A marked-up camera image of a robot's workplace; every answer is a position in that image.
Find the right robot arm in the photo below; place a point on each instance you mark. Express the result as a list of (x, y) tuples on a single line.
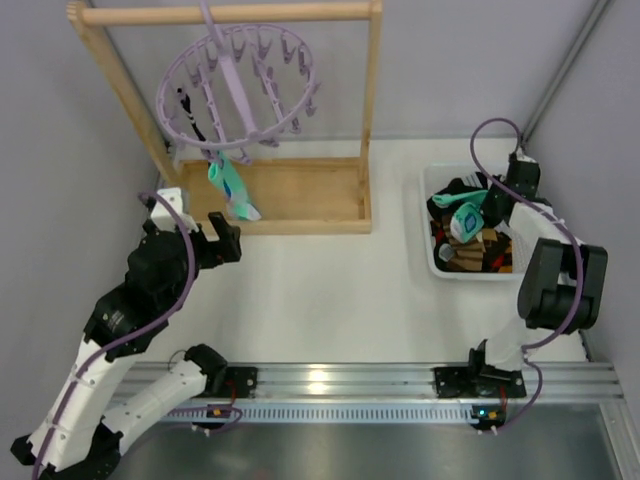
[(562, 277)]

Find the black sock white stripes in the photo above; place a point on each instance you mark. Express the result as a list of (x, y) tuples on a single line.
[(443, 254)]

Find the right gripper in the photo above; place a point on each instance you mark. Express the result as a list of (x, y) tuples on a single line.
[(495, 201)]

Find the thin black sock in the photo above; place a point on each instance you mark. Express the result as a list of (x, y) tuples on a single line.
[(185, 102)]

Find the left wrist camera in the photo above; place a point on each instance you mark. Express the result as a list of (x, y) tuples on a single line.
[(168, 209)]

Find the purple round clip hanger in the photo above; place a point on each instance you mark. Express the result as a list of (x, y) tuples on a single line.
[(209, 72)]

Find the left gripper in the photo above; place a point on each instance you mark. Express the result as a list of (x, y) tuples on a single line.
[(211, 247)]

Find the brown cream striped sock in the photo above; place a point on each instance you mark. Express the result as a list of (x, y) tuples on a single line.
[(489, 252)]

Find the wooden hanger rack frame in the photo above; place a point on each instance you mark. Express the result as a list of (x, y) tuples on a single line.
[(300, 194)]

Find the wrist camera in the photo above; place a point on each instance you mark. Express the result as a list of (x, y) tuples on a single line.
[(168, 209), (519, 155)]

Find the black sock grey blue marks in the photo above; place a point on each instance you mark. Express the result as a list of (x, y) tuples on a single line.
[(474, 187)]

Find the aluminium mounting rail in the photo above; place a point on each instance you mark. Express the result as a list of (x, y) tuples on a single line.
[(388, 393)]

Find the teal patterned sock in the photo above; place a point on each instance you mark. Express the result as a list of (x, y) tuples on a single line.
[(223, 175), (467, 220)]

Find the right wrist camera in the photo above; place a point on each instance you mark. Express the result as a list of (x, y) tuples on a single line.
[(519, 155)]

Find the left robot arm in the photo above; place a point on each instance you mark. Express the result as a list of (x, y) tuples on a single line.
[(81, 436)]

